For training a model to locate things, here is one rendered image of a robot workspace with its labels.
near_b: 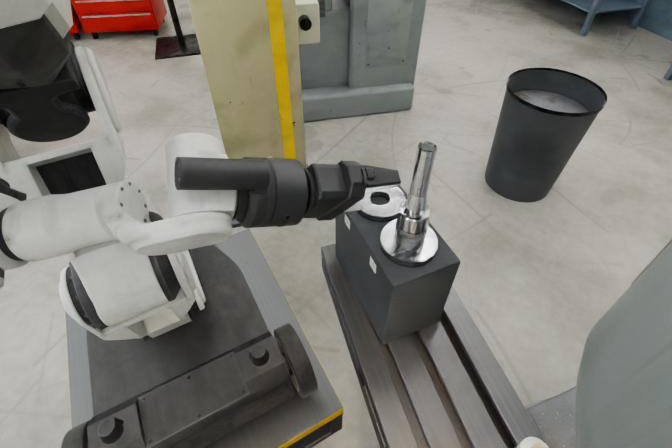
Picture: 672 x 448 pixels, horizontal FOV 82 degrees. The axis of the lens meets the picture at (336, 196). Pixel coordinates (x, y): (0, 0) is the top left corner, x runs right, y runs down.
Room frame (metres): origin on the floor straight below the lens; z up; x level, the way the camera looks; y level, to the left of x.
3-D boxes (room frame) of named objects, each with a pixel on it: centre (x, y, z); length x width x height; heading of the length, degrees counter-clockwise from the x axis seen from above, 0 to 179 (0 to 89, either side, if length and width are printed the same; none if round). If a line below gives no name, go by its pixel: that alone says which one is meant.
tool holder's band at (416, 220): (0.40, -0.11, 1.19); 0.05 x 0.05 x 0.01
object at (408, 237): (0.40, -0.11, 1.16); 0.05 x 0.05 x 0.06
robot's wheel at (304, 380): (0.48, 0.12, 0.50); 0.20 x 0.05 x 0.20; 29
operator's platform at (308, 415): (0.56, 0.46, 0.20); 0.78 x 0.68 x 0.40; 29
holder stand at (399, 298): (0.44, -0.09, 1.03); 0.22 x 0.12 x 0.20; 23
